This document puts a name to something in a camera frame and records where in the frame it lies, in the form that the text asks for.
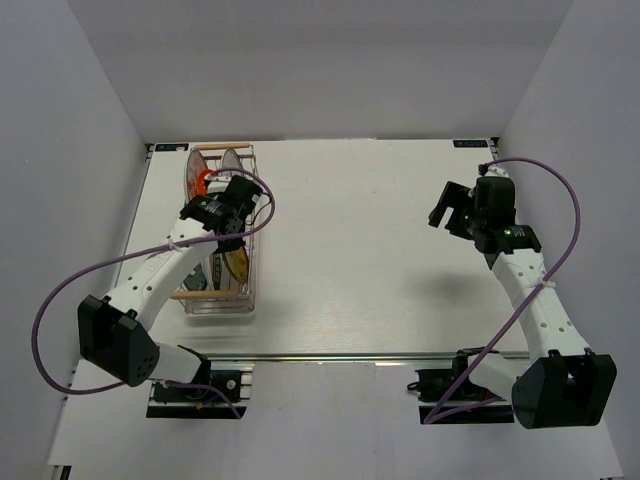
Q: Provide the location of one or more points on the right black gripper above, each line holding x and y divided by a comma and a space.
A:
454, 196

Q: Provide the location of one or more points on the orange plate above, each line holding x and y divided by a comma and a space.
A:
207, 182

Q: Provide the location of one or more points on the white plate red characters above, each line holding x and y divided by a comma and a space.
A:
231, 163
194, 166

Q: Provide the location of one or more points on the yellow patterned plate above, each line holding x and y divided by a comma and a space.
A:
237, 264

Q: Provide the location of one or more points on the teal blue patterned plate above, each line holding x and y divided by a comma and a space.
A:
196, 280

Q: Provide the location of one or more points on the white plate green red rim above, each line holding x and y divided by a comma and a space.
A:
216, 271

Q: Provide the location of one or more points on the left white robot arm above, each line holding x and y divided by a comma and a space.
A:
114, 331

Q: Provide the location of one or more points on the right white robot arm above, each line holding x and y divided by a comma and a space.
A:
566, 384

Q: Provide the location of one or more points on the right blue table label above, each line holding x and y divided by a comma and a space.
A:
470, 143

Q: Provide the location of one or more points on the blue table label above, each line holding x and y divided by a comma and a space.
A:
470, 143
171, 147

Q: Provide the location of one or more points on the left blue table label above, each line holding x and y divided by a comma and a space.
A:
171, 147

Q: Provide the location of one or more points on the white drip tray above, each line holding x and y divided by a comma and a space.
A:
219, 312

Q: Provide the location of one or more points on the wire dish rack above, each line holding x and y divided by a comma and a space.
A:
223, 284

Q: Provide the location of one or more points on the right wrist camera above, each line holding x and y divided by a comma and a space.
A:
486, 170

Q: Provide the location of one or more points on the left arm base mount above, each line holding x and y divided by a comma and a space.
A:
232, 385

